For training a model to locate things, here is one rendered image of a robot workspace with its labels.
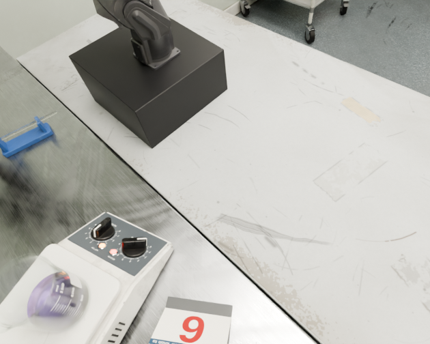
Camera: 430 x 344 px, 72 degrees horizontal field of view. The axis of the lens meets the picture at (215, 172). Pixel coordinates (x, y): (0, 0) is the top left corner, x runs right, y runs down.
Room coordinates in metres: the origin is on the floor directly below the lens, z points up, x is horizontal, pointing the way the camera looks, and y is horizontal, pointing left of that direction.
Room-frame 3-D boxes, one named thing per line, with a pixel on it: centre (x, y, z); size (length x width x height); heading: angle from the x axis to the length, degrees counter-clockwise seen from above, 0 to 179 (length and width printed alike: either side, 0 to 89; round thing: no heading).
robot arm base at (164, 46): (0.50, 0.06, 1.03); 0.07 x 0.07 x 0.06; 37
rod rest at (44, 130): (0.45, 0.36, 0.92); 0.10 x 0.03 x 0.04; 114
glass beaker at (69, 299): (0.09, 0.20, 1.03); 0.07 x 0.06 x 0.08; 159
